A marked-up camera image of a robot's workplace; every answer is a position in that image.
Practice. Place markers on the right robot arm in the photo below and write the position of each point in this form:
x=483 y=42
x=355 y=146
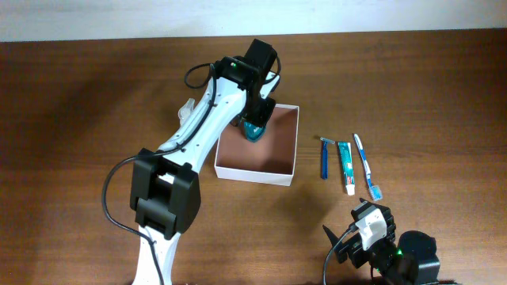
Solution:
x=409 y=259

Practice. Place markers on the dark blue pump soap bottle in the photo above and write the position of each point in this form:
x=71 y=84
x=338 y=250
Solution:
x=186 y=110

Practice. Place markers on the white open cardboard box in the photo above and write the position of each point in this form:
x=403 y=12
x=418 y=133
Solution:
x=270 y=160

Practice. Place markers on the teal mouthwash bottle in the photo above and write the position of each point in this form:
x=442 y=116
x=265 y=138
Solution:
x=252 y=133

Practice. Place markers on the blue white toothbrush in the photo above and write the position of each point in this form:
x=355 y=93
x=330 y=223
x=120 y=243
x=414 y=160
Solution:
x=374 y=190

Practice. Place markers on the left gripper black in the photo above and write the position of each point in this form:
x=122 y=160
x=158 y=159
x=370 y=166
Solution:
x=257 y=117

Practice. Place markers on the blue disposable razor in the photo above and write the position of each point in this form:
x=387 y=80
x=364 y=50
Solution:
x=324 y=157

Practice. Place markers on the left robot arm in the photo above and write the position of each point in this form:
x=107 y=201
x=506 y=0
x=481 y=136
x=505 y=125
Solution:
x=165 y=192

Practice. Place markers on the teal toothpaste tube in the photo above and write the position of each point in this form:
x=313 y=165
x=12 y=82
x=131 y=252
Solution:
x=344 y=149

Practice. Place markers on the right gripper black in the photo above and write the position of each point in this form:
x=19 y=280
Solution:
x=354 y=245

